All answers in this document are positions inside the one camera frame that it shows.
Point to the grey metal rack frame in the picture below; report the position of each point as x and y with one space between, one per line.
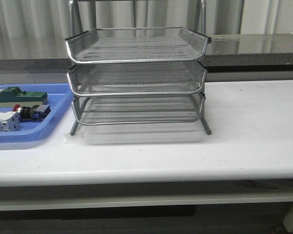
202 119

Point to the blue plastic tray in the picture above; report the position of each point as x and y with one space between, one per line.
59 100

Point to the silver mesh tray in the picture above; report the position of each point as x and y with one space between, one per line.
138 78
149 44
131 110

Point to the green electrical switch module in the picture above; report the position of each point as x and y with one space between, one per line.
11 96

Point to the clear tape under rack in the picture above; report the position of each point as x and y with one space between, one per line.
77 138

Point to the dark background counter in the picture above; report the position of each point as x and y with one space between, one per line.
225 53

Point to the white circuit breaker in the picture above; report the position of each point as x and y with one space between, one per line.
9 121

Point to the red emergency stop button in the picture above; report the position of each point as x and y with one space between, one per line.
35 113

